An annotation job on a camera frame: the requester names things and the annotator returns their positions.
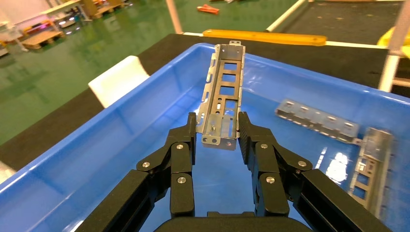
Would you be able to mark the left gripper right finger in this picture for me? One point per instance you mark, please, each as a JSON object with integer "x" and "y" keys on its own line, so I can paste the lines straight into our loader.
{"x": 269, "y": 179}

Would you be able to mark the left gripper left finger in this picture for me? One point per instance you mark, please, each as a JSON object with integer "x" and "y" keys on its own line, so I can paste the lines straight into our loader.
{"x": 181, "y": 160}

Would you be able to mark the windowed U-channel metal bracket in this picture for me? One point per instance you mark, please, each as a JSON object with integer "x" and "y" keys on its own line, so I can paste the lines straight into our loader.
{"x": 229, "y": 51}

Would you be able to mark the blue plastic bin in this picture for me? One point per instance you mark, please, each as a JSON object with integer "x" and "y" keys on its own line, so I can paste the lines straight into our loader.
{"x": 128, "y": 128}

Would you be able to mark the yellow wooden edge strip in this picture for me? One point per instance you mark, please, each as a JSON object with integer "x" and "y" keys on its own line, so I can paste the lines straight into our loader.
{"x": 272, "y": 36}

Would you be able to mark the red orange floor object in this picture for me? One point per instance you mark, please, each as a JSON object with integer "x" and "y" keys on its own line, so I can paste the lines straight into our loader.
{"x": 208, "y": 9}

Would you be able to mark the adjacent black work table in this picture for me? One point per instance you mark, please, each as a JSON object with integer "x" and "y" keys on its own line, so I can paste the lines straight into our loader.
{"x": 346, "y": 19}

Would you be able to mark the yellow fabric object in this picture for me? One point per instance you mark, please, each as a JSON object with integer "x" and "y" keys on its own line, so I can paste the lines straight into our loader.
{"x": 386, "y": 40}

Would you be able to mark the wooden pallet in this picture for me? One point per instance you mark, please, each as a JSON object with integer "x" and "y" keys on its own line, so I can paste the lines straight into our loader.
{"x": 41, "y": 39}

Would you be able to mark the perforated metal bracket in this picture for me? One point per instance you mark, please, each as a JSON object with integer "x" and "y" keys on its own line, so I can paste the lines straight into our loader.
{"x": 317, "y": 120}

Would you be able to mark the dark thin metal bracket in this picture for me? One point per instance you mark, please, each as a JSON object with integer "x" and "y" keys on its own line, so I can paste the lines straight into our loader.
{"x": 379, "y": 144}

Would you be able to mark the white tubular guard rail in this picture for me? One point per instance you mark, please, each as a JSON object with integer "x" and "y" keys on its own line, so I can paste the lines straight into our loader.
{"x": 174, "y": 16}

